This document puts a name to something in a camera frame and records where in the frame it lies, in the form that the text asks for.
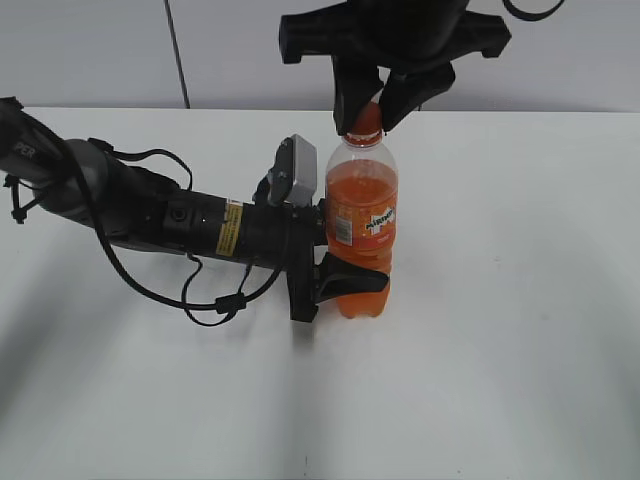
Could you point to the orange Mirinda soda bottle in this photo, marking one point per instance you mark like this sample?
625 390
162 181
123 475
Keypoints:
361 188

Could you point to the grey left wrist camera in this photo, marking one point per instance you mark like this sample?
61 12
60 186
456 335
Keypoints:
292 178

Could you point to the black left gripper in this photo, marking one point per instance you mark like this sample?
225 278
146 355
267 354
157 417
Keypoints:
283 239

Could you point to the orange bottle cap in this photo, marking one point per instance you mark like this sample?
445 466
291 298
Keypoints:
367 130

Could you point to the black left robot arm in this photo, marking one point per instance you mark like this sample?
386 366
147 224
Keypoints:
127 206

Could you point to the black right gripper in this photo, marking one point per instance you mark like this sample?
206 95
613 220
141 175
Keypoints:
408 36

